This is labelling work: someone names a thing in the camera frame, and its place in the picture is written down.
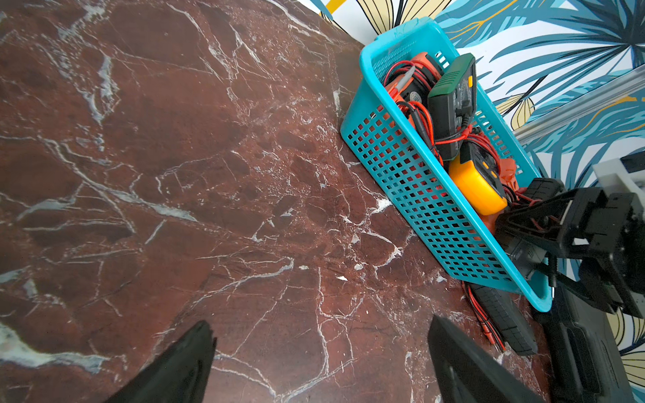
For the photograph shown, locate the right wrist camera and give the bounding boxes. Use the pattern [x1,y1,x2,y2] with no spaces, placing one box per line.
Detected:
[592,150,645,206]

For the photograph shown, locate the orange multimeter face down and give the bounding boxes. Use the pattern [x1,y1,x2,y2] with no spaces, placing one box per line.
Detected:
[479,159,519,234]

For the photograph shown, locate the black plastic tool case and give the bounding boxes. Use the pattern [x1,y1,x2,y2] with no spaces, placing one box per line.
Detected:
[534,287,634,402]

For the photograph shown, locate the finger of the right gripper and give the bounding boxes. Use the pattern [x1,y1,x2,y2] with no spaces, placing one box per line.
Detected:
[496,188,579,227]
[497,221,590,260]

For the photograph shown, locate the orange multimeter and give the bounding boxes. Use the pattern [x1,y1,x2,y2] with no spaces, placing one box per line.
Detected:
[383,52,443,107]

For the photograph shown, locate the small black multimeter with leads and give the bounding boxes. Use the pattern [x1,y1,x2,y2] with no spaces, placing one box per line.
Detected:
[496,177,564,280]

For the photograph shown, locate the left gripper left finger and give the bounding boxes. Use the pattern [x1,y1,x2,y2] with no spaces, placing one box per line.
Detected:
[108,321,217,403]

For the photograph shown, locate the right aluminium corner post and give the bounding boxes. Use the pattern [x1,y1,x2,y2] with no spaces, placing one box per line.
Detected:
[514,65,644,144]

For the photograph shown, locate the yellow multimeter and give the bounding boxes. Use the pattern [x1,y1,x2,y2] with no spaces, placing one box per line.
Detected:
[448,141,508,216]

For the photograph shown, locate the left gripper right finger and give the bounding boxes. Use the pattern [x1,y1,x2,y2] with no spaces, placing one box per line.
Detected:
[428,316,543,403]

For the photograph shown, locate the teal plastic basket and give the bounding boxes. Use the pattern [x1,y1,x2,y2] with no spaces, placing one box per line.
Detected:
[340,17,553,312]

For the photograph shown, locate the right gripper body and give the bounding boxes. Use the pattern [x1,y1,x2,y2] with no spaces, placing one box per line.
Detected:
[559,188,644,318]

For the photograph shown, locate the green black dial multimeter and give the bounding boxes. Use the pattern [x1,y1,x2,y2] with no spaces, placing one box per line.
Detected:
[428,53,477,161]

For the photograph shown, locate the black multimeter under basket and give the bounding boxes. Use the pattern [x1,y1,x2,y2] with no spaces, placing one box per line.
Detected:
[462,282,538,356]

